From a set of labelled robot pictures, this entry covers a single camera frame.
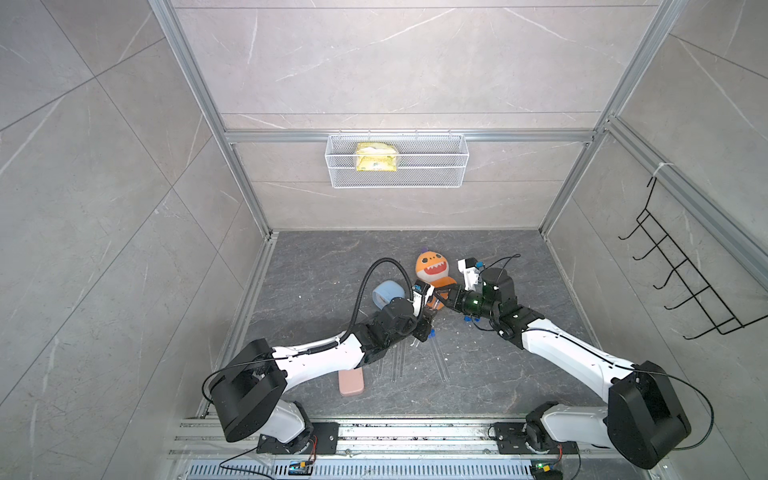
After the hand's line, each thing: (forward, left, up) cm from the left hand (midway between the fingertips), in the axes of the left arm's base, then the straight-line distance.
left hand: (436, 306), depth 79 cm
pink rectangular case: (-14, +24, -16) cm, 32 cm away
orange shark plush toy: (+20, -3, -9) cm, 22 cm away
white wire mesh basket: (+49, -1, +13) cm, 51 cm away
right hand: (+4, 0, +1) cm, 4 cm away
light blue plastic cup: (+10, +13, -7) cm, 18 cm away
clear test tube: (-10, +12, -17) cm, 23 cm away
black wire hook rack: (-13, -55, +15) cm, 59 cm away
